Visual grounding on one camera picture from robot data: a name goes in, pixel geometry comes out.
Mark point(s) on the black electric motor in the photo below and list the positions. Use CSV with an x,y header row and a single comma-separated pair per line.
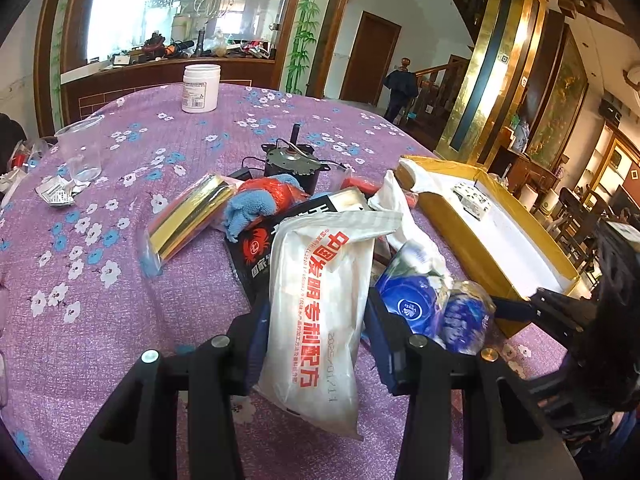
x,y
290,160

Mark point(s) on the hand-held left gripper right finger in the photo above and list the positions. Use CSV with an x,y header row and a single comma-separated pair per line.
x,y
382,355

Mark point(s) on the white plastic jar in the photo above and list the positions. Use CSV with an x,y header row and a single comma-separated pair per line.
x,y
200,87

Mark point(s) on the black speaker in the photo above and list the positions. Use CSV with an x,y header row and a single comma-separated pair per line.
x,y
610,110

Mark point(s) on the etched glass partition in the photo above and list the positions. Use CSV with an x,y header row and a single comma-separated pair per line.
x,y
150,5

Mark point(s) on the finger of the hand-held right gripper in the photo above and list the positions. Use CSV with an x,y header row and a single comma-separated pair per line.
x,y
555,310

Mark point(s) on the blue towel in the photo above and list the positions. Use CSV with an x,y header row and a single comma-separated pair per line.
x,y
245,215

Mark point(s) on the gold foil pack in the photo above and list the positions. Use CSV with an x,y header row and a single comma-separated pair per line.
x,y
190,215

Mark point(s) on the crumpled white wrapper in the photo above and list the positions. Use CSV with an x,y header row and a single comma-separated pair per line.
x,y
55,192

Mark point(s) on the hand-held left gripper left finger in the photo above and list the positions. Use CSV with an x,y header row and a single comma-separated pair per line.
x,y
258,345

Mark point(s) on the white plastic bag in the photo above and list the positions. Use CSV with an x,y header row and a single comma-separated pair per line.
x,y
395,205

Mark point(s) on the clear plastic cup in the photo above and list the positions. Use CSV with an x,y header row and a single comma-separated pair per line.
x,y
82,150

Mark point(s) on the white floor appliance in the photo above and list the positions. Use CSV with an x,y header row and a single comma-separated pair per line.
x,y
550,202
528,196

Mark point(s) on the bamboo painted panel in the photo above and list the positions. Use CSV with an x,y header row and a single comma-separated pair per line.
x,y
305,30

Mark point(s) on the gold cardboard box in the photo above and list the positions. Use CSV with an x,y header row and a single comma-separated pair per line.
x,y
505,245

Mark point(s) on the red packet in clear wrap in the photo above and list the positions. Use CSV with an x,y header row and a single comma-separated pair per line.
x,y
360,186

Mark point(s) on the wooden stair railing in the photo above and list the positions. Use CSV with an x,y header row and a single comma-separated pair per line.
x,y
445,90

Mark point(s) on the blue tissue pack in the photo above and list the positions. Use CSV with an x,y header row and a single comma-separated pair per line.
x,y
465,320
410,305

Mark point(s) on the brown wooden door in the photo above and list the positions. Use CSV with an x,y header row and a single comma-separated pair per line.
x,y
370,57

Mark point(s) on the small floral tissue pack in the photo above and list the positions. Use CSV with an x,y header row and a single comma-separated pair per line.
x,y
472,200

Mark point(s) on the black printed foil packet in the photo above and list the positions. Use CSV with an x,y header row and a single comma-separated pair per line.
x,y
250,260

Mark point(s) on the large landscape wall painting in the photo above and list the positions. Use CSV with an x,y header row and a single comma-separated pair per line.
x,y
557,105

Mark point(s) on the gold pillar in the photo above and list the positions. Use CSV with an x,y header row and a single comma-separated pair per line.
x,y
480,80

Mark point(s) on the white packet with red print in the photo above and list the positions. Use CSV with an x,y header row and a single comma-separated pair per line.
x,y
320,320

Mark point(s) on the red plastic bag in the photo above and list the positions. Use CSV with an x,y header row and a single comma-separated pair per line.
x,y
272,195

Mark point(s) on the purple floral tablecloth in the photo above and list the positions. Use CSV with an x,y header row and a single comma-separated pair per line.
x,y
125,320

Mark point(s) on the dark wooden side cabinet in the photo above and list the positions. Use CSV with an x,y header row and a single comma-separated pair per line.
x,y
525,170

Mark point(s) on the wooden counter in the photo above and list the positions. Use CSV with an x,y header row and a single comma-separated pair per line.
x,y
150,77

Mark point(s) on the dark wooden chair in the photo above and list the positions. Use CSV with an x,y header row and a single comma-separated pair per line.
x,y
580,225

